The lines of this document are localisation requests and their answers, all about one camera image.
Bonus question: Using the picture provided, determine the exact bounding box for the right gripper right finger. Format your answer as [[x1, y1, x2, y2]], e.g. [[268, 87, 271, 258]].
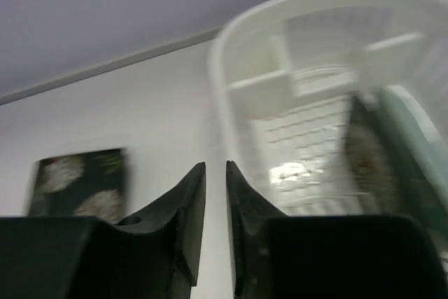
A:
[[226, 161, 447, 298]]

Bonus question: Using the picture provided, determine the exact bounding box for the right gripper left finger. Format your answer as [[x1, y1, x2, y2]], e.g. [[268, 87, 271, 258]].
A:
[[1, 162, 206, 298]]

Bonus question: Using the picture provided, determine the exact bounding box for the black floral square plate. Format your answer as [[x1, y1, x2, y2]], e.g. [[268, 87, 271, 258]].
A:
[[344, 95, 419, 218], [26, 148, 129, 224]]

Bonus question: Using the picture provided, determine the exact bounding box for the pale green rectangular berry plate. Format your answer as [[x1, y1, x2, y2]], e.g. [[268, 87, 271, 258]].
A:
[[378, 85, 447, 240]]

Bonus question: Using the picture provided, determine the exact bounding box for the white plastic dish rack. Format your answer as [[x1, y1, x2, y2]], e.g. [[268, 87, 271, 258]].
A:
[[209, 0, 447, 214]]

